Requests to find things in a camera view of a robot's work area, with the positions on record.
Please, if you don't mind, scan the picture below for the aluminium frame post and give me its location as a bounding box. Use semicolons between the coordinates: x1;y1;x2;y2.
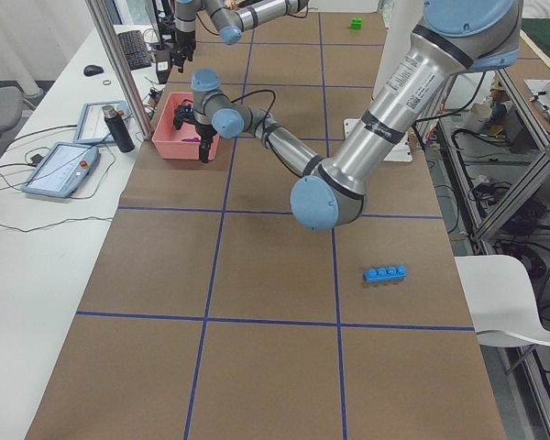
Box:
84;0;152;140

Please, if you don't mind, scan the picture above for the black water bottle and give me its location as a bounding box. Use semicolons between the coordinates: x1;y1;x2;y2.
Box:
102;104;135;153

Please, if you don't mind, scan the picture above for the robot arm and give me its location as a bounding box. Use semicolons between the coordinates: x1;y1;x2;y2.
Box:
191;1;523;231
171;0;309;73

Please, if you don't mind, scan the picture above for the near teach pendant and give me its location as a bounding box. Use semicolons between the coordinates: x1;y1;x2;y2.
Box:
20;142;100;198

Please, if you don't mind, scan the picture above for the pink plastic box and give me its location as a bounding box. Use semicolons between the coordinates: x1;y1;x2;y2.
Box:
152;92;220;162

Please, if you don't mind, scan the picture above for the white chair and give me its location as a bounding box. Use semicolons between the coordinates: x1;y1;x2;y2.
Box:
455;255;550;347

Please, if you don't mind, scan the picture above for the black keyboard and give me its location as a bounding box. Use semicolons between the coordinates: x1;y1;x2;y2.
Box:
116;30;151;71

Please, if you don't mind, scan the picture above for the green two-stud block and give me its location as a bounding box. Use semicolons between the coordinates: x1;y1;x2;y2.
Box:
349;17;363;30

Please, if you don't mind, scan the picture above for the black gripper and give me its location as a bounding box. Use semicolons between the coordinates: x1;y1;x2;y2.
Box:
194;122;215;163
170;29;195;73

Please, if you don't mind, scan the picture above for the teach pendant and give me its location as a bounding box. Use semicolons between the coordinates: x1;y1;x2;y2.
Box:
20;142;100;198
73;101;131;145

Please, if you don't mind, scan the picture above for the long blue four-stud block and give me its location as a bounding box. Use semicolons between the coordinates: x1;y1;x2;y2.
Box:
363;265;408;284

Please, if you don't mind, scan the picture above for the far teach pendant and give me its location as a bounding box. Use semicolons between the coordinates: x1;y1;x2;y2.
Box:
73;101;131;145

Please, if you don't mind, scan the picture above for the black computer mouse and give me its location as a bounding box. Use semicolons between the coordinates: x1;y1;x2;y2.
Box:
82;64;104;77

